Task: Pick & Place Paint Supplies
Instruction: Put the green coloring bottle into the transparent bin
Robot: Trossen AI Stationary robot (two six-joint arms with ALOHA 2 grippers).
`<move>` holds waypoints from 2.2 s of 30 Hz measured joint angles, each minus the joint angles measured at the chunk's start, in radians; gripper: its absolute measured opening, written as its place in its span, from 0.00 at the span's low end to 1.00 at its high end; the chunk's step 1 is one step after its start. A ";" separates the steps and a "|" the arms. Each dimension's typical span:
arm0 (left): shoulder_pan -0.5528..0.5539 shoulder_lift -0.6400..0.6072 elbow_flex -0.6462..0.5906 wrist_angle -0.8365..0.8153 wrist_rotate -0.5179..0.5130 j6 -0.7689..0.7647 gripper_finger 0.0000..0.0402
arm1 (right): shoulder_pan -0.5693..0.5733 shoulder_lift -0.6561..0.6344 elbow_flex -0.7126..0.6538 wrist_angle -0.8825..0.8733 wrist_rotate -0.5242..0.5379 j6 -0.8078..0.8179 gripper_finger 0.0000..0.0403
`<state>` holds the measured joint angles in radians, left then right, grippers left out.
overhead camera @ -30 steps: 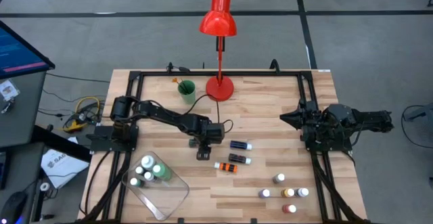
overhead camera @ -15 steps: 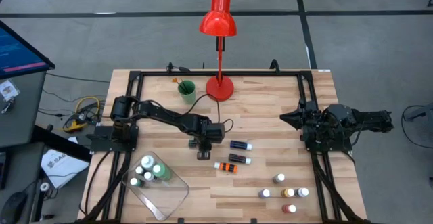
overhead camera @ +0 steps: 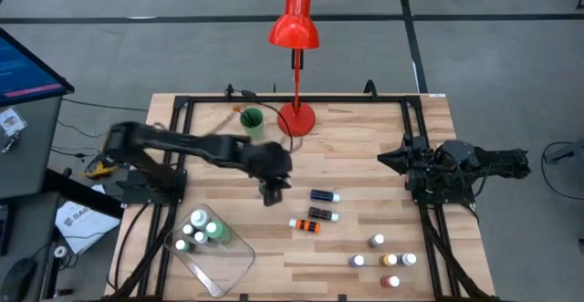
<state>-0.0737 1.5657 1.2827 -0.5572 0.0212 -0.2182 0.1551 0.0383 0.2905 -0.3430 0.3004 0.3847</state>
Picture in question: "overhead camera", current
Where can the purple paint bottle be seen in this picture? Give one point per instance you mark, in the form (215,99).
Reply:
(356,260)

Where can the orange paint bottle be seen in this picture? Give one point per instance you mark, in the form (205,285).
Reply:
(305,225)

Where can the small clear plastic bag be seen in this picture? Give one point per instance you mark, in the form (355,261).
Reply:
(11,121)

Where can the dark blue paint bottle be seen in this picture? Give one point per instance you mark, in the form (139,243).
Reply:
(325,195)

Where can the white paint bottle black label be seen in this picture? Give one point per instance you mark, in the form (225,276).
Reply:
(200,237)

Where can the black desk beam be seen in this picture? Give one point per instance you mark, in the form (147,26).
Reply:
(82,197)

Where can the white tape roll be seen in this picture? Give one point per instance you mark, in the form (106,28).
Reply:
(60,251)

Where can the clear plastic tray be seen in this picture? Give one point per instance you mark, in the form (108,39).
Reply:
(228,270)

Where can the red paint bottle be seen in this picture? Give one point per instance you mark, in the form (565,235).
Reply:
(390,281)

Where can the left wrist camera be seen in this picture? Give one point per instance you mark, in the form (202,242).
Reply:
(272,197)

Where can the pale grey paint bottle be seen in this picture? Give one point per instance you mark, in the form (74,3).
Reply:
(407,259)

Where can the orange-tipped paintbrush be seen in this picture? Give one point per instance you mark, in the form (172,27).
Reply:
(236,108)

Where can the large white paint bottle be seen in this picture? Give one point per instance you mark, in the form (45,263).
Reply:
(199,217)

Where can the white paper booklet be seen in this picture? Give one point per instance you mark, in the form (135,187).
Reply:
(86,224)

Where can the dark brown paint bottle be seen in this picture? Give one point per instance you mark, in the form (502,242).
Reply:
(188,229)

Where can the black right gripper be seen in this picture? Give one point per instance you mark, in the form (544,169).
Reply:
(424,163)

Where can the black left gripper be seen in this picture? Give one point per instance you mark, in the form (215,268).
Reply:
(269,163)

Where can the computer monitor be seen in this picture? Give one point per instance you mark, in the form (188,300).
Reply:
(23,74)

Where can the black computer mouse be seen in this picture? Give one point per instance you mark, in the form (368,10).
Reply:
(18,279)

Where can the green cup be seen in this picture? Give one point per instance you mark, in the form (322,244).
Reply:
(252,126)

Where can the dark green paint bottle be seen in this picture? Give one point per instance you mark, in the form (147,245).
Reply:
(287,182)

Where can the red desk lamp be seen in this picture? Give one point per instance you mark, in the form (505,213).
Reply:
(294,28)

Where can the grey desk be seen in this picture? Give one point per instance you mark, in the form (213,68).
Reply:
(27,156)

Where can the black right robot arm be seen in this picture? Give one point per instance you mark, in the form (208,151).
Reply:
(497,160)

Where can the yellow paint bottle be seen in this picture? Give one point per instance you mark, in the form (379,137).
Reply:
(388,259)

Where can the large green paint bottle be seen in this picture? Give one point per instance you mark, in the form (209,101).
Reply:
(216,231)

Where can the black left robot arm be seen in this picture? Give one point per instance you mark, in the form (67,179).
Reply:
(182,142)

